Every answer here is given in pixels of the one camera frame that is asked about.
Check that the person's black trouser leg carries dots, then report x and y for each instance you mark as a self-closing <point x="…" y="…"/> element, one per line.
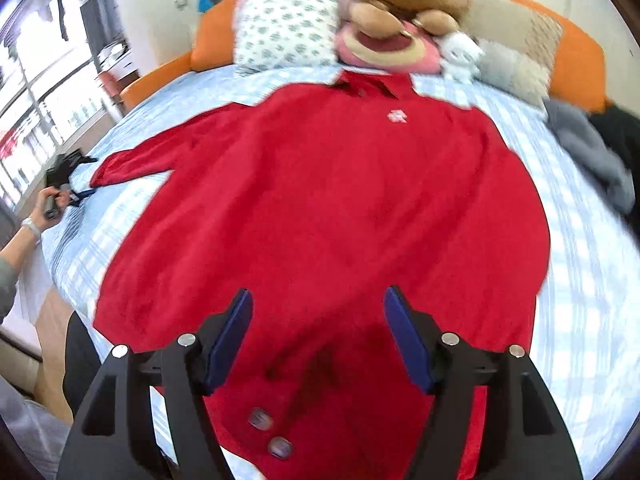
<point x="82" y="360"/>

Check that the beige patchwork pillow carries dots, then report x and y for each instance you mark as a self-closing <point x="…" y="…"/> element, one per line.
<point x="515" y="45"/>

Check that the orange headboard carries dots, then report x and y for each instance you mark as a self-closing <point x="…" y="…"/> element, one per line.
<point x="215" y="45"/>

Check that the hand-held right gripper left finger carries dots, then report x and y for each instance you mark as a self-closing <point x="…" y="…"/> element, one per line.
<point x="230" y="340"/>

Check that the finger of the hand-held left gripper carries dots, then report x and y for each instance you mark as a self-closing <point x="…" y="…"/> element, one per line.
<point x="80" y="196"/>
<point x="85" y="159"/>

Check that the white floral pillow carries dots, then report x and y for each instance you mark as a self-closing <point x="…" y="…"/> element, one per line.
<point x="285" y="30"/>

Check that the white plush lamb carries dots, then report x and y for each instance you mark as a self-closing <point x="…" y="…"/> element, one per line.
<point x="462" y="57"/>

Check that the white wristband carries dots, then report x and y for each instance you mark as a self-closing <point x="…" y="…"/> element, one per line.
<point x="31" y="226"/>

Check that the bed with blue plaid sheet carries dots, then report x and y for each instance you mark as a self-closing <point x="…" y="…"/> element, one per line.
<point x="575" y="310"/>

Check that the person's left hand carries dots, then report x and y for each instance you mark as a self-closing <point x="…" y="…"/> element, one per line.
<point x="40" y="215"/>

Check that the window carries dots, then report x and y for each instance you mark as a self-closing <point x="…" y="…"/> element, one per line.
<point x="45" y="85"/>

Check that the black garment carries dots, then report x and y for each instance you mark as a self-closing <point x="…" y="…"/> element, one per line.
<point x="622" y="130"/>

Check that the person's grey clothing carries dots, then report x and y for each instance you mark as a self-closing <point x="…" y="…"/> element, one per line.
<point x="30" y="435"/>

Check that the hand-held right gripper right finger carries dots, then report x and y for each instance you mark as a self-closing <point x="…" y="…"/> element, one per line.
<point x="407" y="340"/>

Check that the person's left forearm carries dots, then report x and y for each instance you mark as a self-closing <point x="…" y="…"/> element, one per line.
<point x="12" y="270"/>

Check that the grey garment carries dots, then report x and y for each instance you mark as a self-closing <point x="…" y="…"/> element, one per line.
<point x="585" y="145"/>

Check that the red sweater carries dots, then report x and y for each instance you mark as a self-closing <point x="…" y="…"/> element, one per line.
<point x="320" y="185"/>

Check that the pink bear face cushion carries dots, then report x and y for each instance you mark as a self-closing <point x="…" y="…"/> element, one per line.
<point x="385" y="52"/>

